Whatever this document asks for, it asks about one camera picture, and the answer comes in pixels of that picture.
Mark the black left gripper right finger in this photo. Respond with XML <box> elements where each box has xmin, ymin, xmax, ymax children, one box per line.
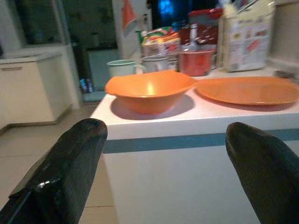
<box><xmin>225</xmin><ymin>122</ymin><xmax>299</xmax><ymax>224</ymax></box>

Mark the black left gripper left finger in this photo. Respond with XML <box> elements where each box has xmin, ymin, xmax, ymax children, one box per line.
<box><xmin>0</xmin><ymin>118</ymin><xmax>108</xmax><ymax>224</ymax></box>

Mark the white counter cabinet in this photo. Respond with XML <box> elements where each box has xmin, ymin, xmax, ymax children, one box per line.
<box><xmin>90</xmin><ymin>67</ymin><xmax>299</xmax><ymax>224</ymax></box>

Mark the orange plastic plate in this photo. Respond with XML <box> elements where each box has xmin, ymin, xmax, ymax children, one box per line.
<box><xmin>194</xmin><ymin>76</ymin><xmax>299</xmax><ymax>107</ymax></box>

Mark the cream kitchen cabinet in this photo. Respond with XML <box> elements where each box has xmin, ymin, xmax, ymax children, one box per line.
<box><xmin>0</xmin><ymin>52</ymin><xmax>72</xmax><ymax>131</ymax></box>

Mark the orange plastic bowl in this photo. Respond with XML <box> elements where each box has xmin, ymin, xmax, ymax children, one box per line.
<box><xmin>105</xmin><ymin>70</ymin><xmax>196</xmax><ymax>115</ymax></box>

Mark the pale green mug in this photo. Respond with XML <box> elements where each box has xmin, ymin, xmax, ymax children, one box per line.
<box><xmin>107</xmin><ymin>59</ymin><xmax>146</xmax><ymax>77</ymax></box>

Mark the red plastic mug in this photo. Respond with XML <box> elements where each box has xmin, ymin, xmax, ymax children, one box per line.
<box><xmin>179</xmin><ymin>49</ymin><xmax>217</xmax><ymax>77</ymax></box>

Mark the white printed carton box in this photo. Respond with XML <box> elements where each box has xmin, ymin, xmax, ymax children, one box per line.
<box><xmin>217</xmin><ymin>4</ymin><xmax>274</xmax><ymax>72</ymax></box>

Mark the grey metal mug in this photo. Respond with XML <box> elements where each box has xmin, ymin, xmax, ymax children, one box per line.
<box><xmin>141</xmin><ymin>55</ymin><xmax>170</xmax><ymax>73</ymax></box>

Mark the red lidded storage container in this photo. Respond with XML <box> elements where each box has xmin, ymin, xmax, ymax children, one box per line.
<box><xmin>180</xmin><ymin>8</ymin><xmax>224</xmax><ymax>52</ymax></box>

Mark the colourful snack packet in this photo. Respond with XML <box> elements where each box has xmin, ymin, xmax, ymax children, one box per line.
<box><xmin>141</xmin><ymin>26</ymin><xmax>181</xmax><ymax>59</ymax></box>

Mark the orange hanging cloth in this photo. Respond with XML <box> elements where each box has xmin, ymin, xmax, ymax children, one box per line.
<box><xmin>122</xmin><ymin>0</ymin><xmax>137</xmax><ymax>31</ymax></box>

